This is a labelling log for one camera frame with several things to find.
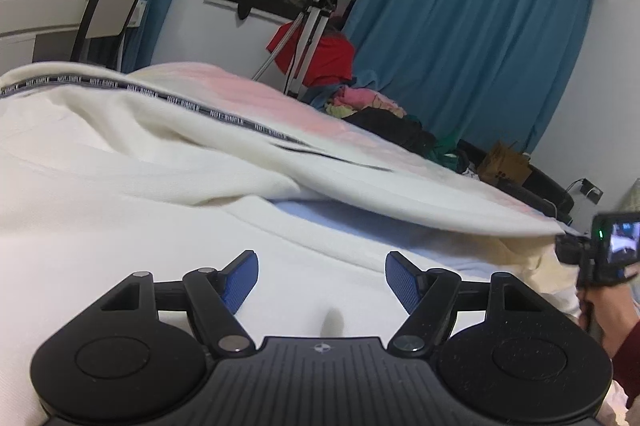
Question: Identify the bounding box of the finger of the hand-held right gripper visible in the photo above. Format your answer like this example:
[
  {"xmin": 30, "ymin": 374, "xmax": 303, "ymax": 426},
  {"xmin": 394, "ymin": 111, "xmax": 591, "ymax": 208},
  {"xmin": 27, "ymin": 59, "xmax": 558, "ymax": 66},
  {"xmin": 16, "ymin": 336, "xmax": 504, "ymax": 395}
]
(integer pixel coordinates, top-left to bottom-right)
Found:
[{"xmin": 555, "ymin": 233, "xmax": 593, "ymax": 265}]

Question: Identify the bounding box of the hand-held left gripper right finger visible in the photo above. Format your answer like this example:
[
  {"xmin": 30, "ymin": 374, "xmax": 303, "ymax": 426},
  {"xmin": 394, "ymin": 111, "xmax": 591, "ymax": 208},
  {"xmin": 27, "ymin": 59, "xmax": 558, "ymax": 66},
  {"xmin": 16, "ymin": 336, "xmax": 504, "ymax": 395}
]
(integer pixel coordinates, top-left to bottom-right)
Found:
[{"xmin": 385, "ymin": 251, "xmax": 549, "ymax": 357}]

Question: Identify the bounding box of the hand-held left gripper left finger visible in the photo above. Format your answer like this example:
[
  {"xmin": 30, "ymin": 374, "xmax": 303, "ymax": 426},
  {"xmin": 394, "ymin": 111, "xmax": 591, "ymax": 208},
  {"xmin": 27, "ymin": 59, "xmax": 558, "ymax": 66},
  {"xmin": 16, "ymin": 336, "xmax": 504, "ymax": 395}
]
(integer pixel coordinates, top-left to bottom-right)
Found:
[{"xmin": 100, "ymin": 250, "xmax": 260, "ymax": 357}]

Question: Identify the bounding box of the white garment with black tape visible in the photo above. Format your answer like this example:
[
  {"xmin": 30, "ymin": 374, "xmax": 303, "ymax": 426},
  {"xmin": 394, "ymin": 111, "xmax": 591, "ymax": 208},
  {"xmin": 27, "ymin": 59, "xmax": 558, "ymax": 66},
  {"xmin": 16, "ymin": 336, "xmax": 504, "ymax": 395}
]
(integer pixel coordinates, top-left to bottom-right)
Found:
[{"xmin": 0, "ymin": 62, "xmax": 586, "ymax": 426}]

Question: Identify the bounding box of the person's right forearm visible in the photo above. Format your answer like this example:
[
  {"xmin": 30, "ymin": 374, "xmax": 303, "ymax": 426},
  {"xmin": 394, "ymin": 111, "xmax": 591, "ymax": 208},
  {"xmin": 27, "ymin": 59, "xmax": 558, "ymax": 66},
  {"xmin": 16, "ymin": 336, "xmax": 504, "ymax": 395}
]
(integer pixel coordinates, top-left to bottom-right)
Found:
[{"xmin": 610, "ymin": 320, "xmax": 640, "ymax": 411}]

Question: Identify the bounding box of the pile of mixed clothes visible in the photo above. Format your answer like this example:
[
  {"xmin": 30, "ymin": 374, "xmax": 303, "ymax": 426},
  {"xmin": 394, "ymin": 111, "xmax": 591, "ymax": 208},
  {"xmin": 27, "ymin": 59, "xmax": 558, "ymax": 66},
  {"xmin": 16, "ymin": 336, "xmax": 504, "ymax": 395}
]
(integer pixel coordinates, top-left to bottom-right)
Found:
[{"xmin": 302, "ymin": 76, "xmax": 473, "ymax": 173}]

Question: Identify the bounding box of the person's right hand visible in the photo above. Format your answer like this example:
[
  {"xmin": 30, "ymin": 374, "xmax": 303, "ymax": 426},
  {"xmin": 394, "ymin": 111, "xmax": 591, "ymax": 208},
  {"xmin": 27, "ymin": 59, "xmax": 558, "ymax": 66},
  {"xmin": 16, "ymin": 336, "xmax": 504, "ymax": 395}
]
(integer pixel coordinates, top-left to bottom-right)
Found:
[{"xmin": 575, "ymin": 271, "xmax": 640, "ymax": 359}]

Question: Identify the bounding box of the brown cardboard box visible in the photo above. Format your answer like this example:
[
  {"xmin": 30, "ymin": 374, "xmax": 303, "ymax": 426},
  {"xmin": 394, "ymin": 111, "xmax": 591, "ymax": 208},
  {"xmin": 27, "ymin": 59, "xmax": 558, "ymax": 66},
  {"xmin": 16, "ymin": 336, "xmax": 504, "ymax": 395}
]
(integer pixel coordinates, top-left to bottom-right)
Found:
[{"xmin": 476, "ymin": 141, "xmax": 532, "ymax": 188}]

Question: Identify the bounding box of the light blue bed sheet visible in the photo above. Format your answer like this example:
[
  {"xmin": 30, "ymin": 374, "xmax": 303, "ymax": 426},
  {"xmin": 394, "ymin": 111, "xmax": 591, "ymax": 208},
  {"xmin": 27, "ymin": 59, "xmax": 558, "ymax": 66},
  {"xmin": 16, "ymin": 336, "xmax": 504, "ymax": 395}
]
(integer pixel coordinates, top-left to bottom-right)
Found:
[{"xmin": 270, "ymin": 198, "xmax": 501, "ymax": 268}]

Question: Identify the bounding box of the pink blanket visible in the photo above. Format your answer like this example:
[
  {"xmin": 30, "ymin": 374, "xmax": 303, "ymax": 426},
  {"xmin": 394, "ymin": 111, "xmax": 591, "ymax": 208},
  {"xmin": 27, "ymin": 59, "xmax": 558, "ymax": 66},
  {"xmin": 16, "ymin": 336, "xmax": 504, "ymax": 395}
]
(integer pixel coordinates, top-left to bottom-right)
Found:
[{"xmin": 131, "ymin": 61, "xmax": 557, "ymax": 218}]

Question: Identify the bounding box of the red cloth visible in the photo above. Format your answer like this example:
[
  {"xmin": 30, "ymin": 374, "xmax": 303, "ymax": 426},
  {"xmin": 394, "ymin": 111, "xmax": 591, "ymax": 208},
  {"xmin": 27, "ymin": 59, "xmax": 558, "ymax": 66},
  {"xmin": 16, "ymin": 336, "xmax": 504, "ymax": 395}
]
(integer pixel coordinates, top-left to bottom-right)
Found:
[{"xmin": 265, "ymin": 20, "xmax": 356, "ymax": 89}]

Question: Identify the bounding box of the wide blue curtain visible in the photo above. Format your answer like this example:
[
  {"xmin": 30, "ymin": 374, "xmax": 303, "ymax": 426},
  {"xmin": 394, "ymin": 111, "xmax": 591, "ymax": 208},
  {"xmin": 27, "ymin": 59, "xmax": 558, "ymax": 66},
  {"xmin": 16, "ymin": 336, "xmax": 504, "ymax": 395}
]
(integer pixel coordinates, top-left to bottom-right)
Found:
[{"xmin": 342, "ymin": 0, "xmax": 602, "ymax": 159}]

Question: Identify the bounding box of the silver tripod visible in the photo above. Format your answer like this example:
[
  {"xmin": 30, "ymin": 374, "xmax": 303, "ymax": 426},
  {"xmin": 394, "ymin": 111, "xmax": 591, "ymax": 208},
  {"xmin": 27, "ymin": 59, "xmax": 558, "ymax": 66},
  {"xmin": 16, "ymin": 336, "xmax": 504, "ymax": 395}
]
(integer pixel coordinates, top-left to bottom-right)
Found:
[{"xmin": 251, "ymin": 0, "xmax": 339, "ymax": 99}]

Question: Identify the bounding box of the black chair with grey back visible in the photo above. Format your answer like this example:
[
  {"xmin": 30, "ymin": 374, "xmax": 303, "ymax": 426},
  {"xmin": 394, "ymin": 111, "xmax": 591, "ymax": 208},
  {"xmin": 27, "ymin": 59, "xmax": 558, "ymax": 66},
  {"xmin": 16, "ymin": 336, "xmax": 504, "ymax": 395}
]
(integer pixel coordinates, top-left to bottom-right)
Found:
[{"xmin": 69, "ymin": 0, "xmax": 150, "ymax": 71}]

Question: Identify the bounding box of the white desk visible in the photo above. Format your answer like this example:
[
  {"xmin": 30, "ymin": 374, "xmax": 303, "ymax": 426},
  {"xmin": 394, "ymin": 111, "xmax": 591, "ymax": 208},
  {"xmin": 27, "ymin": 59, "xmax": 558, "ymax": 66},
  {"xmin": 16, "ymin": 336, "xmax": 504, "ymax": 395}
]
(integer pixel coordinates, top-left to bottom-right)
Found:
[{"xmin": 0, "ymin": 0, "xmax": 94, "ymax": 73}]

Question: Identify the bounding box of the wall socket with charger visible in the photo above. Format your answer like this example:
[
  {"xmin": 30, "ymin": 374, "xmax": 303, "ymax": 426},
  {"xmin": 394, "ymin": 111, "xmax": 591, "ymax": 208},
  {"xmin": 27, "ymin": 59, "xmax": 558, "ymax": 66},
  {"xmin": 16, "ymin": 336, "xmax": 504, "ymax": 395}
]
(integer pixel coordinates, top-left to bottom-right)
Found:
[{"xmin": 567, "ymin": 178, "xmax": 605, "ymax": 204}]

